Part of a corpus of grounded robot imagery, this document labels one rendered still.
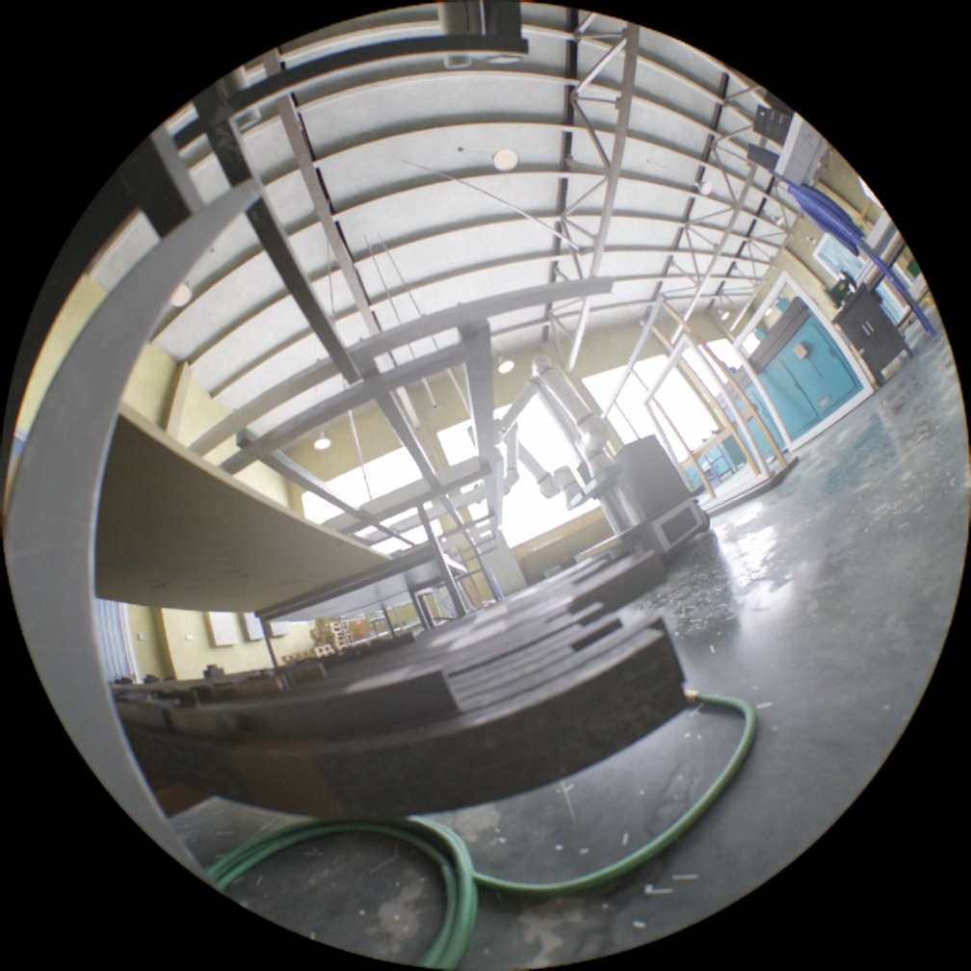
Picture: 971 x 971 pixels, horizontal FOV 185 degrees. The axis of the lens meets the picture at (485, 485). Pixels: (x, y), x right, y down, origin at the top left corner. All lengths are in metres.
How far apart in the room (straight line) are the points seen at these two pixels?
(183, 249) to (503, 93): 8.83
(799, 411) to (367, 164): 8.71
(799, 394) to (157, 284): 4.17
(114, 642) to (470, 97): 12.21
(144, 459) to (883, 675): 0.92
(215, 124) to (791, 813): 0.88
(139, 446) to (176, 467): 0.07
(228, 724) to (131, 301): 0.18
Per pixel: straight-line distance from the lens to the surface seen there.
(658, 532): 1.92
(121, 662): 6.62
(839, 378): 3.89
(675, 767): 0.51
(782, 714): 0.52
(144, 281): 0.17
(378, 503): 1.40
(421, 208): 8.56
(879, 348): 3.52
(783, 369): 4.10
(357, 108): 8.10
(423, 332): 0.62
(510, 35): 0.53
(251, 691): 0.40
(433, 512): 1.75
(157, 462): 0.45
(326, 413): 0.65
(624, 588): 0.26
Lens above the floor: 0.36
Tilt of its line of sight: 19 degrees up
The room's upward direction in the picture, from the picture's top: 25 degrees counter-clockwise
